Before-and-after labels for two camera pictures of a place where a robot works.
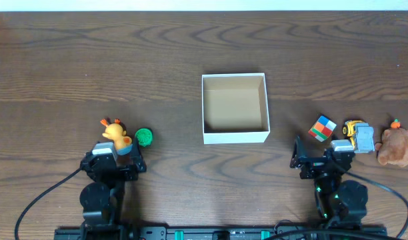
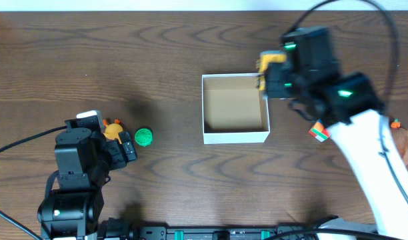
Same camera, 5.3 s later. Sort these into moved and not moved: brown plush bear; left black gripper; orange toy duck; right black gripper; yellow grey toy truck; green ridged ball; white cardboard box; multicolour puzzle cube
Moved: right black gripper; yellow grey toy truck; left black gripper
Not moved: multicolour puzzle cube; white cardboard box; brown plush bear; orange toy duck; green ridged ball
